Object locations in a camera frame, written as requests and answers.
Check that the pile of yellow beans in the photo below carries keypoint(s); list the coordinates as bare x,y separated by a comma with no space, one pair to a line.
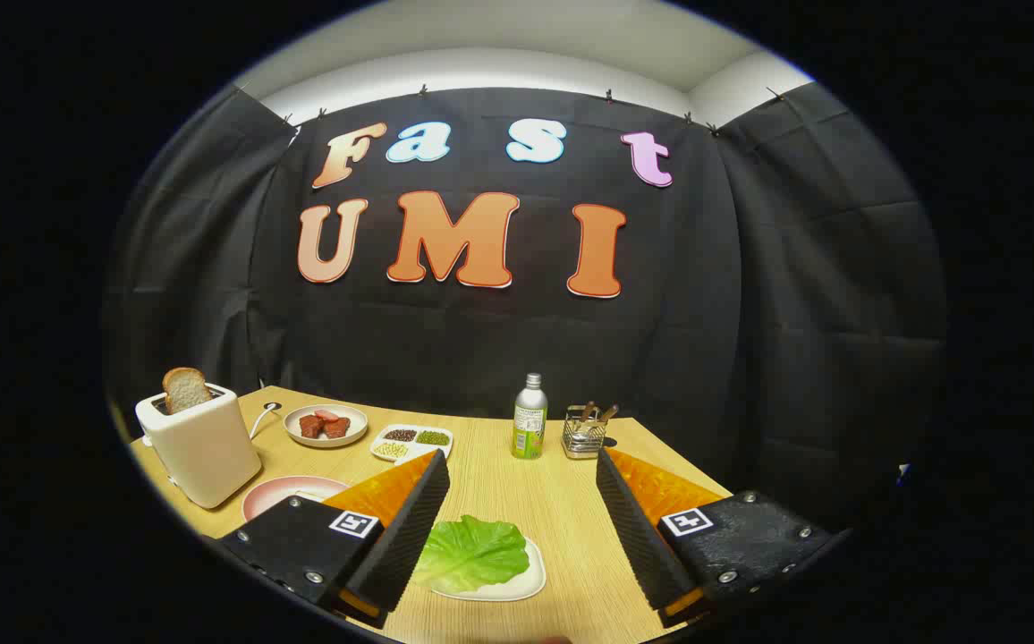
391,450

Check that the beige round plate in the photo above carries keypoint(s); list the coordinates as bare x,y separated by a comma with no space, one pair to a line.
354,422

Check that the white square plate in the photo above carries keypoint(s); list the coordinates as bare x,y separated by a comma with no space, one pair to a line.
528,581

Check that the black backdrop cloth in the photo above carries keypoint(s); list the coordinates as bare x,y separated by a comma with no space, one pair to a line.
481,340

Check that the pile of green beans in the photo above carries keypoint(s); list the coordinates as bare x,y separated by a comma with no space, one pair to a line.
432,437

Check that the silver bottle with green label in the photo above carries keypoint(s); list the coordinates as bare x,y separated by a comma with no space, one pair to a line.
529,420

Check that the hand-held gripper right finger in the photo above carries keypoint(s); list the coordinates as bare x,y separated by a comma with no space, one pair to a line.
638,537

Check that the pink sausage slice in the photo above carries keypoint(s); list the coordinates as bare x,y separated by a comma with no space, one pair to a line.
326,415

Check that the green lettuce leaf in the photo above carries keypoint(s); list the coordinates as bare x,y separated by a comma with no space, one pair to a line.
472,555

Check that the brown meat piece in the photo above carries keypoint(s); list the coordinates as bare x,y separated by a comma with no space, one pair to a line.
310,427
337,427

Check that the white divided dish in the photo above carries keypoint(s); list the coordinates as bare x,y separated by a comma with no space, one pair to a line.
442,451

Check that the pink round plate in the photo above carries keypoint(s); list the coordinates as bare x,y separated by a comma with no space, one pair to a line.
271,499

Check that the white toaster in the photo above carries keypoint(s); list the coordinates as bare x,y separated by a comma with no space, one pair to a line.
208,447

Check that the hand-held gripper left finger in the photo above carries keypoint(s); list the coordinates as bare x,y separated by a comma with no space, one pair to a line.
410,537

